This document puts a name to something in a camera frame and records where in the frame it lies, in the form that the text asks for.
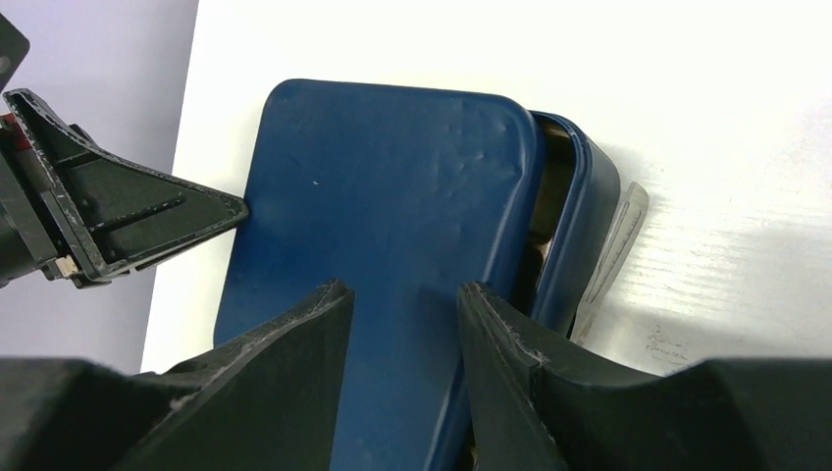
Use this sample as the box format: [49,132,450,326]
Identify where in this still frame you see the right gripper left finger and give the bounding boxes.
[1,281,354,470]

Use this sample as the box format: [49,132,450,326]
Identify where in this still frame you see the metal tongs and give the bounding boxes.
[570,182,650,345]

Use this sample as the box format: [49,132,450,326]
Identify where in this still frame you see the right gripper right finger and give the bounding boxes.
[457,283,831,470]

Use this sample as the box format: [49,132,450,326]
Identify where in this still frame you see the blue chocolate box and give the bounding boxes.
[457,113,620,470]

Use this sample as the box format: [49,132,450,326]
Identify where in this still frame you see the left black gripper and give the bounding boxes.
[0,13,251,290]

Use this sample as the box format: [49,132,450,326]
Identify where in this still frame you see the blue box lid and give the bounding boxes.
[214,79,544,470]

